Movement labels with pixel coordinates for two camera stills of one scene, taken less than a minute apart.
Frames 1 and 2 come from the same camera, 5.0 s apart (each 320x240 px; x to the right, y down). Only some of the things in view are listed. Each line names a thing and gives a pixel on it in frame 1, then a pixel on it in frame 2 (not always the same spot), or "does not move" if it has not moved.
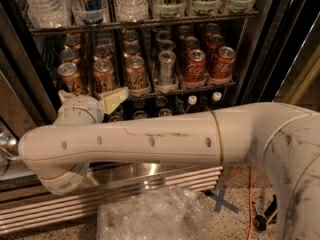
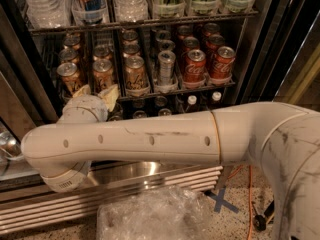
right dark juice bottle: (216, 103) does not move
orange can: (71, 78) does not move
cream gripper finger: (112, 99) to (110, 95)
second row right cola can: (213, 43) does not move
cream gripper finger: (64, 95) to (84, 90)
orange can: (104, 76) does not move
